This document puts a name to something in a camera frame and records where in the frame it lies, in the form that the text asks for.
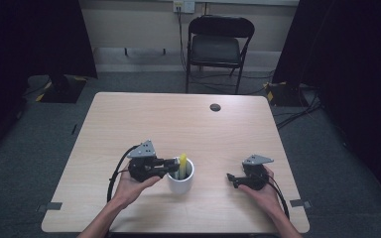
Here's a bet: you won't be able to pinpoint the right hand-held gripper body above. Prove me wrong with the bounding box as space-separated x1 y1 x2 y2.
242 154 275 191

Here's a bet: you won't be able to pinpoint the black curtain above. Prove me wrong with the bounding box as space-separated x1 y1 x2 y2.
272 0 381 211
0 0 99 167

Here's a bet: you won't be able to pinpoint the black folding chair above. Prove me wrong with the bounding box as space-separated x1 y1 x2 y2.
185 14 256 95

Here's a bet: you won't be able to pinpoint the person's right hand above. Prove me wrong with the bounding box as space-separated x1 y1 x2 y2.
239 167 284 217

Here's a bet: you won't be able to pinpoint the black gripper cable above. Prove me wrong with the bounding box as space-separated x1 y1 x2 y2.
106 144 141 203
263 174 291 221

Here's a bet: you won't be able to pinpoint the black floor cables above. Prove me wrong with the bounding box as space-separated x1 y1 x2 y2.
275 95 323 131

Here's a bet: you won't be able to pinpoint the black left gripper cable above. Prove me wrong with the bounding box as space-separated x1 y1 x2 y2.
106 144 141 203

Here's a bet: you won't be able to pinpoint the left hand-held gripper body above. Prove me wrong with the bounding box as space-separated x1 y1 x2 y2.
127 139 167 183

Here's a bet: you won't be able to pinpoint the white cup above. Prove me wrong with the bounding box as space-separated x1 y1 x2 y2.
167 158 195 195

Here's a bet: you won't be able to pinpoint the black stand base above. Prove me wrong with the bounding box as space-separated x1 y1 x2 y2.
265 81 310 108
39 73 89 104

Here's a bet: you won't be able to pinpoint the black wall socket cable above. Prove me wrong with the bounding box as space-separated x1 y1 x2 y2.
177 6 189 72

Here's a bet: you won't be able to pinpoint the yellow highlighter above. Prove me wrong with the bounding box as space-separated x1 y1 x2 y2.
178 153 189 180

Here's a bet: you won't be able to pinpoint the white wall socket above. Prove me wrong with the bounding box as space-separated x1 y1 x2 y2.
173 0 196 15

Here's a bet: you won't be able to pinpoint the person's left hand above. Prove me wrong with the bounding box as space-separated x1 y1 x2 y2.
113 172 163 210

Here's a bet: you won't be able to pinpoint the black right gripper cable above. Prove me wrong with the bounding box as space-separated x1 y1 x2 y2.
263 174 291 221

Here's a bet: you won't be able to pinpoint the grey tape strip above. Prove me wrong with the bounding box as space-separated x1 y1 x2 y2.
35 201 64 213
289 198 313 209

